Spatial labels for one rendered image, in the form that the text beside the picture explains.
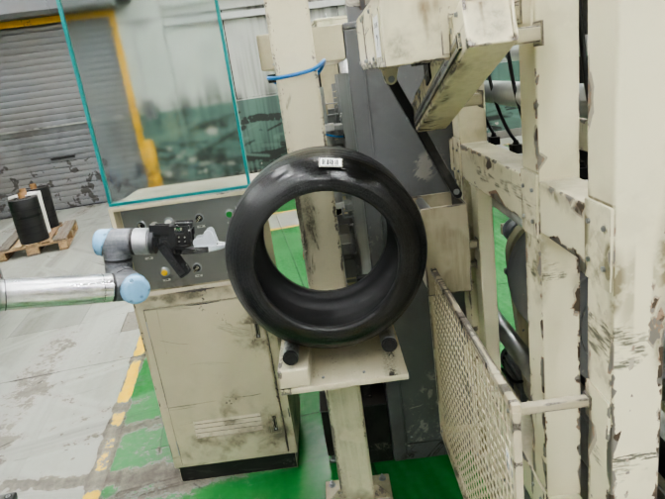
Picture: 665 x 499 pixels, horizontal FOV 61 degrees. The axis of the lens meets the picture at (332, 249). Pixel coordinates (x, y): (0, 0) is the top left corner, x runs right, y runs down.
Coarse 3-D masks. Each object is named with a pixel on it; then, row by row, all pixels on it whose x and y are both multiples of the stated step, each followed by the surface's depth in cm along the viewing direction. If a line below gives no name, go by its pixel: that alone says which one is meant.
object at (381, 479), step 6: (378, 474) 239; (384, 474) 238; (336, 480) 239; (378, 480) 235; (384, 480) 235; (330, 486) 235; (336, 486) 235; (384, 486) 231; (390, 486) 231; (330, 492) 232; (390, 492) 228; (330, 498) 229; (378, 498) 226; (384, 498) 225; (390, 498) 225
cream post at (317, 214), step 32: (288, 0) 165; (288, 32) 168; (288, 64) 171; (288, 96) 173; (320, 96) 174; (288, 128) 176; (320, 128) 176; (320, 192) 182; (320, 224) 186; (320, 256) 189; (320, 288) 192; (352, 416) 207; (352, 448) 211; (352, 480) 216
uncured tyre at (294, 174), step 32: (288, 160) 148; (352, 160) 146; (256, 192) 146; (288, 192) 144; (352, 192) 144; (384, 192) 145; (256, 224) 146; (416, 224) 150; (256, 256) 177; (384, 256) 178; (416, 256) 151; (256, 288) 151; (288, 288) 180; (352, 288) 181; (384, 288) 178; (416, 288) 156; (256, 320) 158; (288, 320) 154; (320, 320) 178; (352, 320) 175; (384, 320) 156
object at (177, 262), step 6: (162, 246) 157; (162, 252) 158; (168, 252) 158; (168, 258) 158; (174, 258) 158; (180, 258) 161; (174, 264) 158; (180, 264) 159; (186, 264) 161; (180, 270) 159; (186, 270) 160; (180, 276) 160
